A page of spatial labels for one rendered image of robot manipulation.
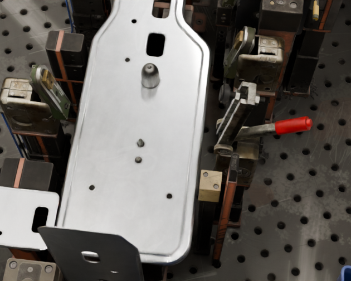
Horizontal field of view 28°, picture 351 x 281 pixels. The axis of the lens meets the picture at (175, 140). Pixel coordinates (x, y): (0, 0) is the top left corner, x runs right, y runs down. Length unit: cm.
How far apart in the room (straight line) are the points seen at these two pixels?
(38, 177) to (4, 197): 7
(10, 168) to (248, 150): 41
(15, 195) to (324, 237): 65
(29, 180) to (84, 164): 10
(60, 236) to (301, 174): 80
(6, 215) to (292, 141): 67
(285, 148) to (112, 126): 47
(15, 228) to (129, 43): 40
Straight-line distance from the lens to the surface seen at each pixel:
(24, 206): 118
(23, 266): 109
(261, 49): 122
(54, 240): 85
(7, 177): 123
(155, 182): 117
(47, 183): 121
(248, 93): 100
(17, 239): 117
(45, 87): 117
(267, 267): 145
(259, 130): 110
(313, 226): 149
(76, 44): 132
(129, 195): 116
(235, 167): 97
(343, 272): 138
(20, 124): 129
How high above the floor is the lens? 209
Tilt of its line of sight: 65 degrees down
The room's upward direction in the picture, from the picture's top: 1 degrees clockwise
